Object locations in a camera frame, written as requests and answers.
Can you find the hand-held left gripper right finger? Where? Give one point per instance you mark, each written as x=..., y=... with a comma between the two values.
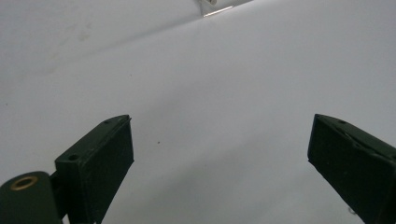
x=351, y=161

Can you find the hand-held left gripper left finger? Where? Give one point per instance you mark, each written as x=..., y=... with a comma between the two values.
x=96, y=168

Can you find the clear acrylic plate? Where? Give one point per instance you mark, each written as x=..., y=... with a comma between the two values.
x=199, y=93

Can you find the pale grey table cover sheet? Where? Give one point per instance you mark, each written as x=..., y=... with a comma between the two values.
x=62, y=25

